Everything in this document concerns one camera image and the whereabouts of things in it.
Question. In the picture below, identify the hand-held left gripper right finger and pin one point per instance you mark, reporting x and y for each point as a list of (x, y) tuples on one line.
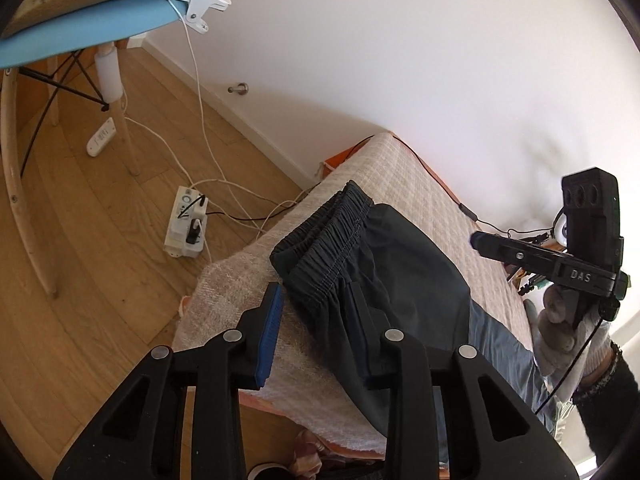
[(364, 355)]

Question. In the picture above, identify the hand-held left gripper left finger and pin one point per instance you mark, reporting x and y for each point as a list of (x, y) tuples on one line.
[(267, 330)]

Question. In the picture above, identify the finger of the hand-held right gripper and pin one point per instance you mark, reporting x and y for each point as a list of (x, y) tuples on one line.
[(510, 252)]

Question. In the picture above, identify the black pants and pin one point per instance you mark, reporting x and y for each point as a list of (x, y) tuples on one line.
[(400, 270)]

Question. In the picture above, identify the person's right forearm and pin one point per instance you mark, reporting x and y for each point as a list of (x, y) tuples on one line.
[(610, 410)]

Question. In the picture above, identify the person's right hand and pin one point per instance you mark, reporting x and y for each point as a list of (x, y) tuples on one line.
[(555, 340)]

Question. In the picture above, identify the folded blue jeans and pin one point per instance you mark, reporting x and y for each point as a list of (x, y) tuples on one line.
[(505, 355)]

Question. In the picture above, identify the pink crumpled cloth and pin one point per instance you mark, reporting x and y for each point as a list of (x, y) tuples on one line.
[(310, 452)]

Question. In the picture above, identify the pink checked blanket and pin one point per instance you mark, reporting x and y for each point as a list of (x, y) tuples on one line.
[(415, 180)]

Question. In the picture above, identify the black power adapter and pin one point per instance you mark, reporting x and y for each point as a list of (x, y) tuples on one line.
[(193, 232)]

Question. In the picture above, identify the white power strip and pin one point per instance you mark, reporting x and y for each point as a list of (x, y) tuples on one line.
[(177, 240)]

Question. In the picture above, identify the dark object with white rim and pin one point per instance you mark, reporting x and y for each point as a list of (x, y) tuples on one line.
[(267, 472)]

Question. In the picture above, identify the metal door stop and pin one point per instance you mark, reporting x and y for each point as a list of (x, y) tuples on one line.
[(242, 88)]

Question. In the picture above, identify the white remote control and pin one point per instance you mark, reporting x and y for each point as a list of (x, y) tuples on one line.
[(101, 136)]

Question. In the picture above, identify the white cylindrical device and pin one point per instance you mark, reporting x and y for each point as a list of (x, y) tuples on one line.
[(109, 77)]

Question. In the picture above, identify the blue chair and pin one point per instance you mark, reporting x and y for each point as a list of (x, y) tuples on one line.
[(75, 30)]

